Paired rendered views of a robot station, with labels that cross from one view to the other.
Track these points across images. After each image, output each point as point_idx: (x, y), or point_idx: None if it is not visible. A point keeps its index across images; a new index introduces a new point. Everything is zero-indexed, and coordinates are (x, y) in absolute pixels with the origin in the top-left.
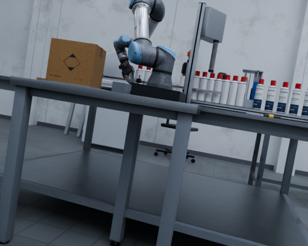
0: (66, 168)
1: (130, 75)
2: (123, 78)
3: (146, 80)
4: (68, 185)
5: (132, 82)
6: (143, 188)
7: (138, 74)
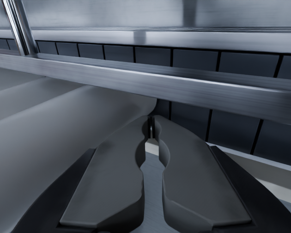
0: None
1: (119, 180)
2: (243, 82)
3: (1, 90)
4: None
5: (136, 119)
6: None
7: None
